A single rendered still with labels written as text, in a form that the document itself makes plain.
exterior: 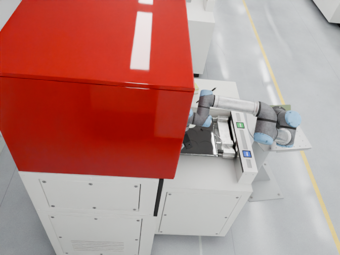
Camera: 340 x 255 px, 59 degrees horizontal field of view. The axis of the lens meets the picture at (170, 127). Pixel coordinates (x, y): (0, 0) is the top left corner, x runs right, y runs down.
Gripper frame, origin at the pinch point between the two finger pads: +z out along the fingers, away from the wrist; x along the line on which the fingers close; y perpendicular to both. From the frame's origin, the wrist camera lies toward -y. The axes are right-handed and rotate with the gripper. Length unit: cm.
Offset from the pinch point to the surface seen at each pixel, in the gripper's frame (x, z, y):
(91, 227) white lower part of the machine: 68, 28, -12
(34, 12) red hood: 67, -90, 34
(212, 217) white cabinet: -14, 48, -36
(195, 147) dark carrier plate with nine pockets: -11.2, 1.4, -1.9
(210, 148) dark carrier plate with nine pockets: -20.8, 1.4, -7.4
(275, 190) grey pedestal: -108, 90, -31
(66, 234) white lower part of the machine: 83, 41, -4
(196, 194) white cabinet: 1.3, 16.2, -27.0
